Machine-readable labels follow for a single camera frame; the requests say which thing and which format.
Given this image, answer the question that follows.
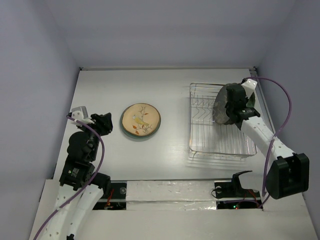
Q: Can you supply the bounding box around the metal wire dish rack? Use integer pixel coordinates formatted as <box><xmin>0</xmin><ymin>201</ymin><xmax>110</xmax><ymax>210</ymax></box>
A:
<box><xmin>189</xmin><ymin>82</ymin><xmax>257</xmax><ymax>161</ymax></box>

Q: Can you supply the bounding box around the teal green plate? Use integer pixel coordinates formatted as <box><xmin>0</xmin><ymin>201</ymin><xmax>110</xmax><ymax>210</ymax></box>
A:
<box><xmin>119</xmin><ymin>112</ymin><xmax>161</xmax><ymax>142</ymax></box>

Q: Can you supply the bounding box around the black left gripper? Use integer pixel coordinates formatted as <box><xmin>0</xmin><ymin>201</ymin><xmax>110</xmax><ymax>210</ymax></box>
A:
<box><xmin>78</xmin><ymin>112</ymin><xmax>112</xmax><ymax>160</ymax></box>

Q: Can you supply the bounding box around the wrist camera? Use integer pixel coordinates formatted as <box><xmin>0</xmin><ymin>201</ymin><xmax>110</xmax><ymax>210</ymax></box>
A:
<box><xmin>70</xmin><ymin>106</ymin><xmax>94</xmax><ymax>126</ymax></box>
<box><xmin>240</xmin><ymin>78</ymin><xmax>258</xmax><ymax>98</ymax></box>

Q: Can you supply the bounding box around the cream bird plate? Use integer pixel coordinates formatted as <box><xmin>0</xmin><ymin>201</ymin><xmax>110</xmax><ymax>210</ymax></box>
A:
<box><xmin>122</xmin><ymin>103</ymin><xmax>161</xmax><ymax>136</ymax></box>

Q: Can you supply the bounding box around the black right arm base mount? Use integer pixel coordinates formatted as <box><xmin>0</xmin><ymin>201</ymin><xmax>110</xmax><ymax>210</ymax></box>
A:
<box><xmin>211</xmin><ymin>170</ymin><xmax>261</xmax><ymax>200</ymax></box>

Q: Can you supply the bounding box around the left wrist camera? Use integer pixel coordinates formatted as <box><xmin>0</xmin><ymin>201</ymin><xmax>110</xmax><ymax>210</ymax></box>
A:
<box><xmin>70</xmin><ymin>106</ymin><xmax>94</xmax><ymax>126</ymax></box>

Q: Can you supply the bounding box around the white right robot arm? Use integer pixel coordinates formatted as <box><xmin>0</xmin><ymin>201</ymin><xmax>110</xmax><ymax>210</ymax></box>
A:
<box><xmin>225</xmin><ymin>82</ymin><xmax>310</xmax><ymax>200</ymax></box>

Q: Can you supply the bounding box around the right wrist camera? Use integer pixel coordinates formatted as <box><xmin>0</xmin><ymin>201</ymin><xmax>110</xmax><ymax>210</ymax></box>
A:
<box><xmin>240</xmin><ymin>78</ymin><xmax>258</xmax><ymax>98</ymax></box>

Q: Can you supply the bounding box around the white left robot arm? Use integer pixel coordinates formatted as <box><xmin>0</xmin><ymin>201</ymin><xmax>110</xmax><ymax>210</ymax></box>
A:
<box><xmin>34</xmin><ymin>106</ymin><xmax>113</xmax><ymax>240</ymax></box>

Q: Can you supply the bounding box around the blue floral plate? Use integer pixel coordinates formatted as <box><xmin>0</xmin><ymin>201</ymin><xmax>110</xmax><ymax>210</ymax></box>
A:
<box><xmin>246</xmin><ymin>92</ymin><xmax>256</xmax><ymax>108</ymax></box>

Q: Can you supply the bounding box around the grey reindeer plate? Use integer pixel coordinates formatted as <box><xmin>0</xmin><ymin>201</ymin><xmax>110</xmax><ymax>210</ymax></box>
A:
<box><xmin>212</xmin><ymin>83</ymin><xmax>239</xmax><ymax>125</ymax></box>

